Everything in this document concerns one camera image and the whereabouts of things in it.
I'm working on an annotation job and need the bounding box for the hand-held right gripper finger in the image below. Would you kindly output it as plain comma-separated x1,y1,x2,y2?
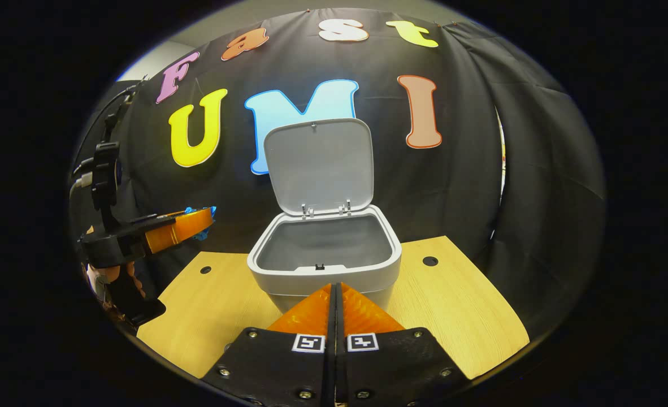
200,283,335,407
335,282,474,407

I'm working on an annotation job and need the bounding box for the blue paper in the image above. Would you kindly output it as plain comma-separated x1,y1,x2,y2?
184,205,218,241

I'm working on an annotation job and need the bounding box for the white desktop garbage bin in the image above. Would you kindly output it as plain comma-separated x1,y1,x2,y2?
247,118,403,315

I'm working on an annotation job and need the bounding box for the black backdrop cloth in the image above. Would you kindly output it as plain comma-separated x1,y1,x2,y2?
67,8,607,354

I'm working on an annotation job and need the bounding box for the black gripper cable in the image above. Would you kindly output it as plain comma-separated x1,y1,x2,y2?
70,79,145,196

